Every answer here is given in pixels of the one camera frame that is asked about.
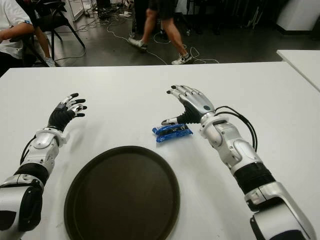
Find blue Oreo cookie pack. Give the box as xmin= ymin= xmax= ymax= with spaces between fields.
xmin=152 ymin=123 xmax=194 ymax=143

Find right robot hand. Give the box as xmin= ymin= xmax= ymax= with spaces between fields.
xmin=161 ymin=84 xmax=216 ymax=126

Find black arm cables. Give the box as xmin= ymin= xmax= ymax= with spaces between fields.
xmin=214 ymin=106 xmax=258 ymax=151
xmin=19 ymin=137 xmax=36 ymax=164

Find white panel board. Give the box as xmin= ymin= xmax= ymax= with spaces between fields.
xmin=66 ymin=0 xmax=87 ymax=22

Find black wheeled cabinet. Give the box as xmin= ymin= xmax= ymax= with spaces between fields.
xmin=129 ymin=0 xmax=149 ymax=39

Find dark brown round tray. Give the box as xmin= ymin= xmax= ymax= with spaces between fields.
xmin=63 ymin=146 xmax=181 ymax=240

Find looped white floor cable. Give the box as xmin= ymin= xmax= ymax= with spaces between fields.
xmin=153 ymin=31 xmax=221 ymax=65

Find grey floor cable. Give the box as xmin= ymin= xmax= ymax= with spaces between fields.
xmin=53 ymin=46 xmax=88 ymax=62

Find black folding chair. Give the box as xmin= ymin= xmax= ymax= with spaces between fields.
xmin=9 ymin=32 xmax=50 ymax=68
xmin=31 ymin=0 xmax=87 ymax=63

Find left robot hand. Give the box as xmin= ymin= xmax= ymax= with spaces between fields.
xmin=47 ymin=92 xmax=88 ymax=132

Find white side table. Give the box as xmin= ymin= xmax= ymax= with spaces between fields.
xmin=276 ymin=49 xmax=320 ymax=92

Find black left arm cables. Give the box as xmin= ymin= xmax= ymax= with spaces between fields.
xmin=19 ymin=137 xmax=36 ymax=164

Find long white floor cable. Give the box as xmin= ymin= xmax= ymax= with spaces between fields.
xmin=103 ymin=19 xmax=169 ymax=65

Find seated person white shirt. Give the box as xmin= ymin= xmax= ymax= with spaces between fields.
xmin=0 ymin=0 xmax=56 ymax=76

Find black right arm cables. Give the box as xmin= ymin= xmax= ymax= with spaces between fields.
xmin=214 ymin=106 xmax=258 ymax=151

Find white curved booth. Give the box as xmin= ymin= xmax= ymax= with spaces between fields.
xmin=276 ymin=0 xmax=320 ymax=32

